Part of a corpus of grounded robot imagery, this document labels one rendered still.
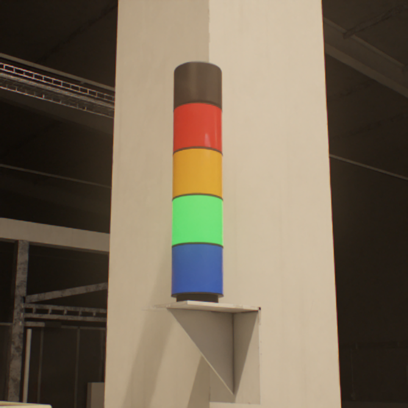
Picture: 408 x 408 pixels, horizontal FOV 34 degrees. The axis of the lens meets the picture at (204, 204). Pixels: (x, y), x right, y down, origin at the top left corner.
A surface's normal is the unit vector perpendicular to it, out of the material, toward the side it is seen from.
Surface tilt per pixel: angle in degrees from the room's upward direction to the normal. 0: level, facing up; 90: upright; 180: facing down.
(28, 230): 90
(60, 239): 90
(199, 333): 90
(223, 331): 90
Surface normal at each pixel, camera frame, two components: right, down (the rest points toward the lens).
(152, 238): -0.77, -0.15
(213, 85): 0.68, -0.18
